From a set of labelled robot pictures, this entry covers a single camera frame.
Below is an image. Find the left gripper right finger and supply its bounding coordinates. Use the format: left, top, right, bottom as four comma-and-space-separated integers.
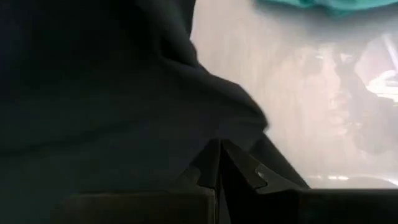
221, 138, 398, 224

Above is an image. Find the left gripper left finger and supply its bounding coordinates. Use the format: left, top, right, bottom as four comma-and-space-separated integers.
49, 138, 222, 224

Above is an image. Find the black jacket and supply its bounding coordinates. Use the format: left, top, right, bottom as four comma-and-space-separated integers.
0, 0, 312, 224

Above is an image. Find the teal garment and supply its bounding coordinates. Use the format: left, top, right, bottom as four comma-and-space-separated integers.
253, 0, 398, 16

